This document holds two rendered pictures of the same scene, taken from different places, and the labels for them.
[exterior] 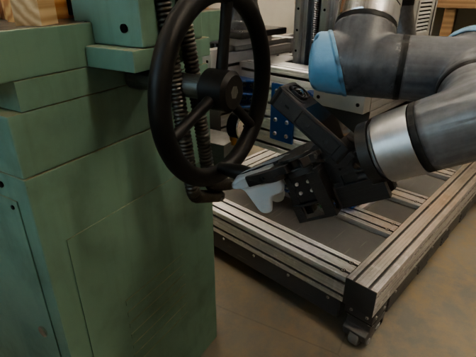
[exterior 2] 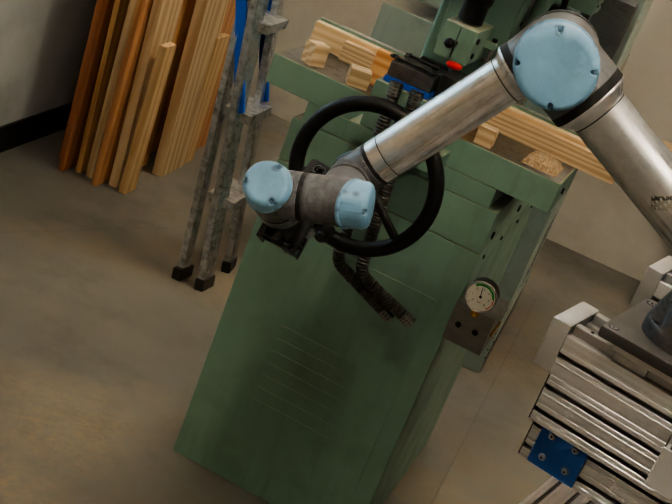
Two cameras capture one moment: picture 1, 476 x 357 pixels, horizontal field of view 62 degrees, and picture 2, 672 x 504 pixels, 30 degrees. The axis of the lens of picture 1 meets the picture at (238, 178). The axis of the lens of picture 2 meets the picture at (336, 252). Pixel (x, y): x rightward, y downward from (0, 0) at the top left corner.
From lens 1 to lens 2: 205 cm
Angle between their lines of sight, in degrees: 65
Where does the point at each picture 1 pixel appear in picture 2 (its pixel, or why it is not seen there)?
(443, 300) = not seen: outside the picture
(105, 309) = (264, 307)
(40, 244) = not seen: hidden behind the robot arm
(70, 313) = (244, 274)
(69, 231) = not seen: hidden behind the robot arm
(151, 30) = (372, 117)
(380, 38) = (346, 160)
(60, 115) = (323, 140)
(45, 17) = (353, 81)
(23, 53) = (323, 90)
